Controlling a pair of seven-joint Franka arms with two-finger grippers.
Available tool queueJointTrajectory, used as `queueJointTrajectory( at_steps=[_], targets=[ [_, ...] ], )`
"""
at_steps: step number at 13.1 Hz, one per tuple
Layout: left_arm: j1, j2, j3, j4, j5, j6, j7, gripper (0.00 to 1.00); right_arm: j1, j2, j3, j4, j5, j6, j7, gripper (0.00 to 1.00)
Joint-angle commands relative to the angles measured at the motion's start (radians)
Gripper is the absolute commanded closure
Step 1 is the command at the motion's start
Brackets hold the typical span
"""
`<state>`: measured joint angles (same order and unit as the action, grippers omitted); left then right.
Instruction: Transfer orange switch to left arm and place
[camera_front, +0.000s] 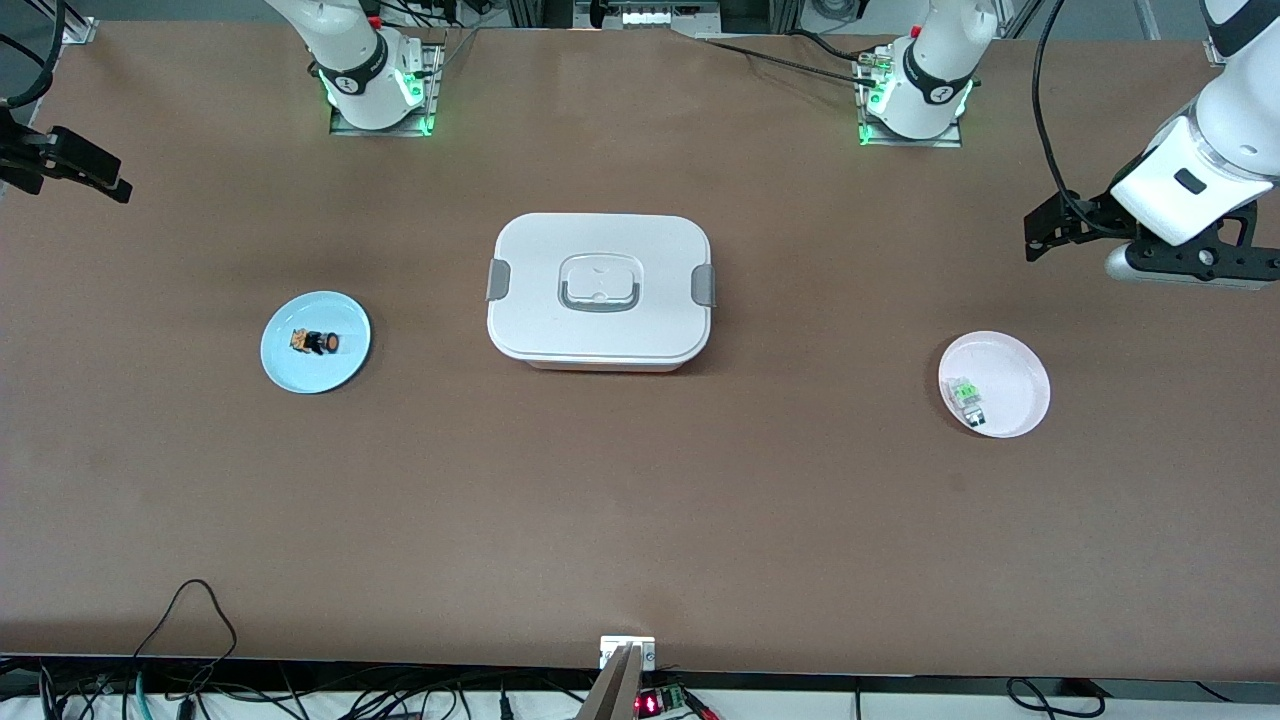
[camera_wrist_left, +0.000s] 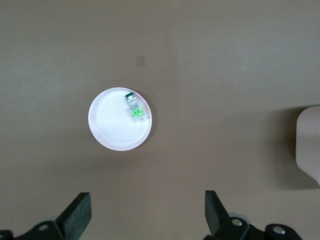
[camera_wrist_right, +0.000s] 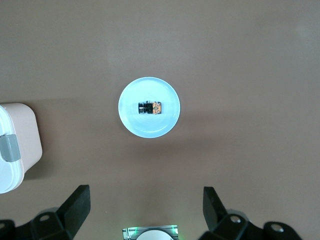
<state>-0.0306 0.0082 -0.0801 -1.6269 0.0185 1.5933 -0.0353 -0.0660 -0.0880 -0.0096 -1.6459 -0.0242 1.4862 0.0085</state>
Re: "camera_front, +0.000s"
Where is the white lidded lunch box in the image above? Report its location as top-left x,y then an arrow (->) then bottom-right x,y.
486,212 -> 717,374

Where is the pink plate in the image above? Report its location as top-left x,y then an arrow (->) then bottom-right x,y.
938,330 -> 1052,439

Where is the light blue plate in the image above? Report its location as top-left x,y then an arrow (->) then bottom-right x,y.
260,290 -> 372,395

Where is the circuit board with red display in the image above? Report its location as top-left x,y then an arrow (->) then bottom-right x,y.
636,684 -> 693,717

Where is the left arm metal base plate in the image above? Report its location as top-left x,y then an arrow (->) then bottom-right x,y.
855,50 -> 964,149

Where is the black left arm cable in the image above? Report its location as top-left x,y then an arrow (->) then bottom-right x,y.
1032,0 -> 1111,233

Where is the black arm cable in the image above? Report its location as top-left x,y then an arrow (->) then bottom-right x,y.
1032,0 -> 1111,233
0,0 -> 67,109

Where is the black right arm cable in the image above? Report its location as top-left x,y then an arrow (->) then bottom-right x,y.
0,0 -> 67,109

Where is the green clear switch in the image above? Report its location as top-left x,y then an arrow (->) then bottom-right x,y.
948,377 -> 991,429

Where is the black cable on table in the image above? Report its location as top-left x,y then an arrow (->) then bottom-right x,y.
690,35 -> 881,86

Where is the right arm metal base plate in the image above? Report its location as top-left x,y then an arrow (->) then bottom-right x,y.
329,40 -> 447,138

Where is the thin black looped cable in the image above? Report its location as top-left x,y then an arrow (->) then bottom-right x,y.
133,579 -> 239,691

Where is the aluminium frame rail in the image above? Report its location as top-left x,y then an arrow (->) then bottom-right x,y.
508,0 -> 806,33

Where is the black coiled cable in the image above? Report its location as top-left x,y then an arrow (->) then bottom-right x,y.
1008,677 -> 1106,717

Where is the small white metal bracket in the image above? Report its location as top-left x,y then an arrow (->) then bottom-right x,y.
600,636 -> 656,671

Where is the grey camera mount bar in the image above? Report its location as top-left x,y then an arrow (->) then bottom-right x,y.
578,645 -> 646,720

